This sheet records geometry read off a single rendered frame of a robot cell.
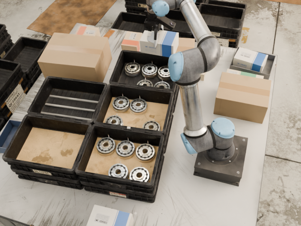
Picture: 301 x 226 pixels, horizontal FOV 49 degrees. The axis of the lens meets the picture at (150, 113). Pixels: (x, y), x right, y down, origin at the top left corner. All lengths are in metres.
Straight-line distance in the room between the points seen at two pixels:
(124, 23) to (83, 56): 1.33
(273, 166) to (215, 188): 1.04
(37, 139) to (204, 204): 0.99
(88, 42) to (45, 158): 0.87
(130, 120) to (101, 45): 0.63
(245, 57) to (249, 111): 0.47
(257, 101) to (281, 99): 1.23
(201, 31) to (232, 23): 1.60
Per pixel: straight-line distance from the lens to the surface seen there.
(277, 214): 2.64
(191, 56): 1.41
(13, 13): 4.57
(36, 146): 1.97
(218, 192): 1.84
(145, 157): 1.75
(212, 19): 3.15
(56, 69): 2.30
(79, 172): 1.68
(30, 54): 3.24
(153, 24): 1.86
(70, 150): 1.88
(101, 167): 1.78
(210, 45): 1.46
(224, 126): 1.66
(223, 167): 1.80
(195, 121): 1.56
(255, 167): 1.95
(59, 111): 2.07
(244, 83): 2.09
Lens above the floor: 2.37
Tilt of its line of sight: 52 degrees down
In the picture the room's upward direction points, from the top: 5 degrees counter-clockwise
